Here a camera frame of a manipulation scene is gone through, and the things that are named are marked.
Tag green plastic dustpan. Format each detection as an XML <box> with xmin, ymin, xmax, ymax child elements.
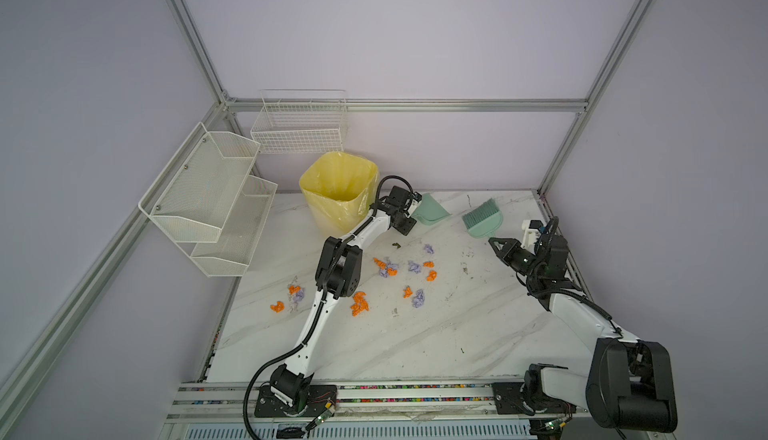
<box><xmin>412</xmin><ymin>193</ymin><xmax>451</xmax><ymax>225</ymax></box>

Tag yellow lined trash bin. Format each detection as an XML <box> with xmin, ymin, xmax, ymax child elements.
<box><xmin>299</xmin><ymin>151</ymin><xmax>379</xmax><ymax>237</ymax></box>

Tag white wire wall basket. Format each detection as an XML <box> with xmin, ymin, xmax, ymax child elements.
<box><xmin>250</xmin><ymin>90</ymin><xmax>348</xmax><ymax>154</ymax></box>

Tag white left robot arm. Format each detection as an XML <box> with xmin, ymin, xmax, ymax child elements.
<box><xmin>243</xmin><ymin>175</ymin><xmax>422</xmax><ymax>419</ymax></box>

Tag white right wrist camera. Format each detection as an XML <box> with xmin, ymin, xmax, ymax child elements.
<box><xmin>521</xmin><ymin>219</ymin><xmax>545</xmax><ymax>251</ymax></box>

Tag white mesh wall shelf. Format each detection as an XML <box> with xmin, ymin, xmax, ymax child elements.
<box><xmin>138</xmin><ymin>123</ymin><xmax>277</xmax><ymax>277</ymax></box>

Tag green hand brush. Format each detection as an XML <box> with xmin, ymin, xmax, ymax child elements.
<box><xmin>462</xmin><ymin>198</ymin><xmax>504</xmax><ymax>238</ymax></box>

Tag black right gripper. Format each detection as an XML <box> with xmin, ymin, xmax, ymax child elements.
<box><xmin>489</xmin><ymin>236</ymin><xmax>544</xmax><ymax>279</ymax></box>

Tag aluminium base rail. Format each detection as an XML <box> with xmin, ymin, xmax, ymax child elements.
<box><xmin>159</xmin><ymin>378</ymin><xmax>589</xmax><ymax>439</ymax></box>

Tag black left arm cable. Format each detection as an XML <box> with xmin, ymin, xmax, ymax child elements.
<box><xmin>242</xmin><ymin>319</ymin><xmax>313</xmax><ymax>440</ymax></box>

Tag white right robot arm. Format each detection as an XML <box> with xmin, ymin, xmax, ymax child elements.
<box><xmin>489</xmin><ymin>232</ymin><xmax>678</xmax><ymax>433</ymax></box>

